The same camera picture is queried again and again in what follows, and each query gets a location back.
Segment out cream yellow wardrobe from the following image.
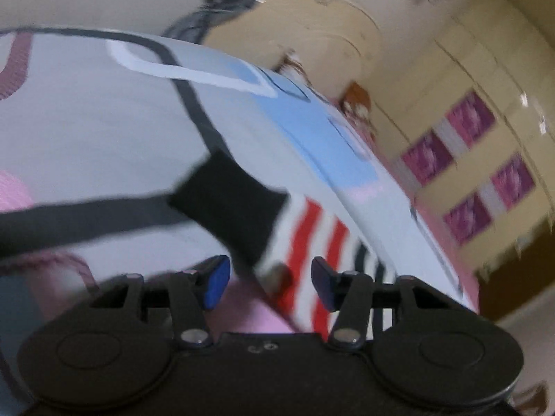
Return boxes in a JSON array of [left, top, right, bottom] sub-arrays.
[[373, 0, 555, 278]]

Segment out white brown patterned pillow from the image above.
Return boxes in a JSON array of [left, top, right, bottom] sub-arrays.
[[273, 52, 310, 81]]

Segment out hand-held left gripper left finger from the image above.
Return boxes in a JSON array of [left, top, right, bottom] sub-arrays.
[[89, 255, 232, 349]]

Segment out purple wall poster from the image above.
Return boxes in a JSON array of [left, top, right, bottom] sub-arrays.
[[490, 151, 536, 209], [442, 193, 493, 245], [446, 91, 497, 146], [401, 132, 456, 187]]

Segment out orange brown patterned pillow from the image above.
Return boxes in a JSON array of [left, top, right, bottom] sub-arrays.
[[338, 81, 374, 126]]

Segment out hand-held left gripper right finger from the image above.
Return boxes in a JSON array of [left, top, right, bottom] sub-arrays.
[[311, 255, 471, 352]]

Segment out cream curved headboard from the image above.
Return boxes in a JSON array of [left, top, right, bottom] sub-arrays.
[[202, 0, 382, 100]]

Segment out red black striped garment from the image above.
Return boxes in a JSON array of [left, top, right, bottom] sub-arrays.
[[256, 195, 400, 343]]

